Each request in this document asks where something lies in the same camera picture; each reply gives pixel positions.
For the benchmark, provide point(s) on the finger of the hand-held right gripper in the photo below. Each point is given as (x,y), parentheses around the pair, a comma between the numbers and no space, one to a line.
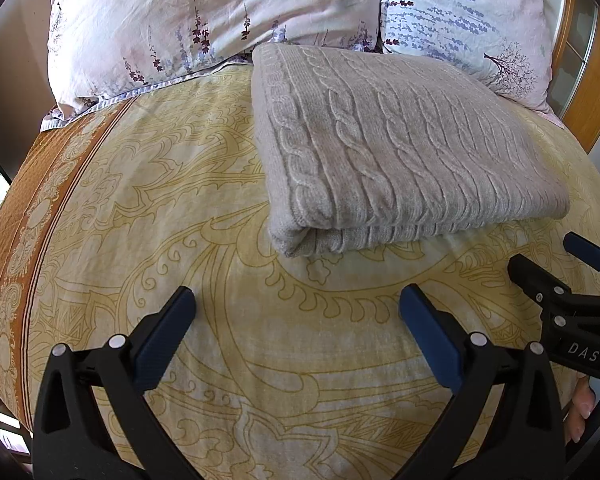
(535,275)
(587,251)

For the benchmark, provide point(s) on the pink floral pillow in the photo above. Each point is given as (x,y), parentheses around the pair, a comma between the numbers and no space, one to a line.
(180,20)

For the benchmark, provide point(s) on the white blue floral pillow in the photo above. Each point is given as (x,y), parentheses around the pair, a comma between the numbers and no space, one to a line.
(470,20)

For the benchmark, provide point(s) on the yellow orange patterned bed sheet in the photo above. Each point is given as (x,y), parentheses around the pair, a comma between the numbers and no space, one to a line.
(155,220)

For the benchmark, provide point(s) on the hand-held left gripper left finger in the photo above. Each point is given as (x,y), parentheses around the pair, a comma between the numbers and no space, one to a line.
(162,340)

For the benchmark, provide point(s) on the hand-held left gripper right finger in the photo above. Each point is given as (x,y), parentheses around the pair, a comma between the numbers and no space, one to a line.
(430,335)

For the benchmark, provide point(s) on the wooden headboard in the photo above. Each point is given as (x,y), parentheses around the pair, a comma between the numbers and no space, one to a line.
(597,75)

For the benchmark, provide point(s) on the person's right hand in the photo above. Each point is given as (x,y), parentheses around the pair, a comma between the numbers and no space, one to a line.
(580,410)

